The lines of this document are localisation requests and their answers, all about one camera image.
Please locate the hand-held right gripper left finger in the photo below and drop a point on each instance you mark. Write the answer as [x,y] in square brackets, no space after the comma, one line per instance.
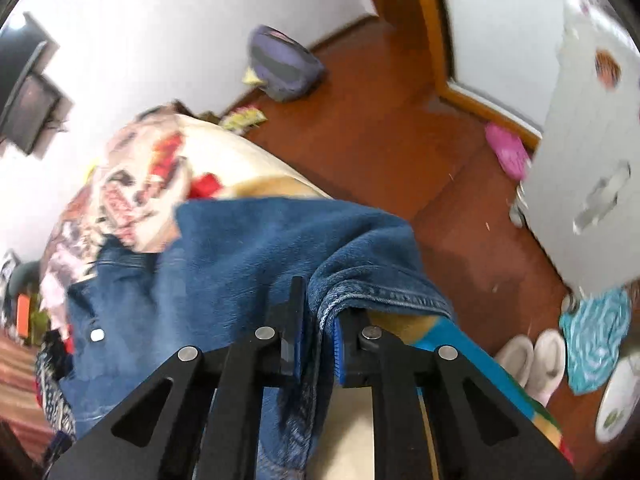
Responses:
[300,355]

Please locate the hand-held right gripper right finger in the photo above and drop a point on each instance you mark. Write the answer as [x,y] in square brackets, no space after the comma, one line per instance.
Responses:
[341,355]

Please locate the blue denim garment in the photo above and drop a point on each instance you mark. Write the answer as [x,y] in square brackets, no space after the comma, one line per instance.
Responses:
[240,260]

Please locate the white slipper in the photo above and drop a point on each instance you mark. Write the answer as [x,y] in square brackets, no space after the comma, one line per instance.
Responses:
[547,360]
[515,357]

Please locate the printed blanket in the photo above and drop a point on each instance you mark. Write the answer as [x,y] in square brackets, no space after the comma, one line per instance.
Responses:
[150,160]

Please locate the navy dotted cloth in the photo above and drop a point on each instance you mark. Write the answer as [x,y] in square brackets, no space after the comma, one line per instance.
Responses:
[52,385]

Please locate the teal patterned cloth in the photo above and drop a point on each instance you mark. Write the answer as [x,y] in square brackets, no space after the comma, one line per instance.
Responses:
[597,340]

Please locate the pink slipper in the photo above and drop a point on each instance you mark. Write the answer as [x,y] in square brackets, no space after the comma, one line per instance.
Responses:
[507,150]

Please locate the orange box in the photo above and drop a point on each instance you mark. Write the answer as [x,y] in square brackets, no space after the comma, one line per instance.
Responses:
[24,317]

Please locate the white plate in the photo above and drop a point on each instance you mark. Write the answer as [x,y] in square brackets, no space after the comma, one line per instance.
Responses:
[620,400]

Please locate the striped curtain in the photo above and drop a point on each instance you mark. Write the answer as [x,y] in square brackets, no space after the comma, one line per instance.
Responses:
[20,385]

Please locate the purple bag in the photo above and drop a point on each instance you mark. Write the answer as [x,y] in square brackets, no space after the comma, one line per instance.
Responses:
[285,67]

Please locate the white cabinet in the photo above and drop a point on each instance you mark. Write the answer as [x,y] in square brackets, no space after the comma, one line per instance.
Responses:
[585,150]

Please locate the black television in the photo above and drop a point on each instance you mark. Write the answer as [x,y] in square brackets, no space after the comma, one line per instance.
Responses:
[27,110]

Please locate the wooden door frame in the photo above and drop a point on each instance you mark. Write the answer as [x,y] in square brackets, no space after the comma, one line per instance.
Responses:
[435,30]

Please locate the dark wall-mounted box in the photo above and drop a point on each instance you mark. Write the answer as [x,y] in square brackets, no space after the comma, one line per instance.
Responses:
[20,50]

